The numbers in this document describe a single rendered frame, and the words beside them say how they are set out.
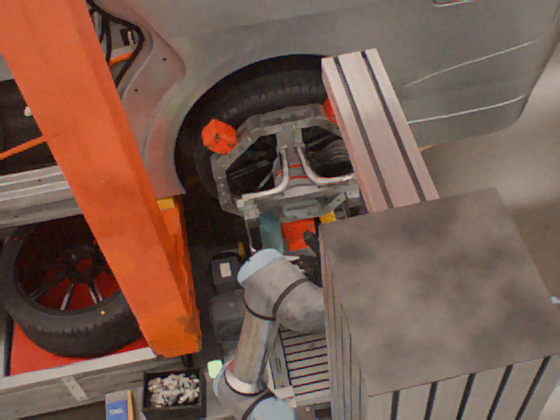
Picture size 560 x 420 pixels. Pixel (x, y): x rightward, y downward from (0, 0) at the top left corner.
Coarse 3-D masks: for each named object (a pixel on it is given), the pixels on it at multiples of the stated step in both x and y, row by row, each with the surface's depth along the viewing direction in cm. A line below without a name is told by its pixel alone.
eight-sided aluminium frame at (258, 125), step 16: (272, 112) 236; (288, 112) 236; (304, 112) 238; (320, 112) 234; (240, 128) 238; (256, 128) 233; (272, 128) 234; (288, 128) 235; (336, 128) 241; (240, 144) 237; (224, 160) 242; (224, 176) 248; (224, 192) 256; (224, 208) 261; (272, 208) 276; (320, 208) 274
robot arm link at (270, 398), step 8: (272, 392) 191; (256, 400) 187; (264, 400) 185; (272, 400) 185; (280, 400) 185; (248, 408) 187; (256, 408) 184; (264, 408) 184; (272, 408) 184; (280, 408) 184; (288, 408) 184; (248, 416) 186; (256, 416) 183; (264, 416) 183; (272, 416) 183; (280, 416) 183; (288, 416) 183; (296, 416) 185
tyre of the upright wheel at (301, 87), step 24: (240, 72) 243; (264, 72) 239; (288, 72) 238; (312, 72) 240; (216, 96) 245; (240, 96) 237; (264, 96) 234; (288, 96) 236; (312, 96) 237; (192, 120) 259; (240, 120) 240; (216, 192) 267
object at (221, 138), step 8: (216, 120) 236; (208, 128) 236; (216, 128) 233; (224, 128) 236; (232, 128) 239; (208, 136) 234; (216, 136) 232; (224, 136) 233; (232, 136) 237; (208, 144) 234; (216, 144) 235; (224, 144) 235; (232, 144) 236; (216, 152) 238; (224, 152) 238
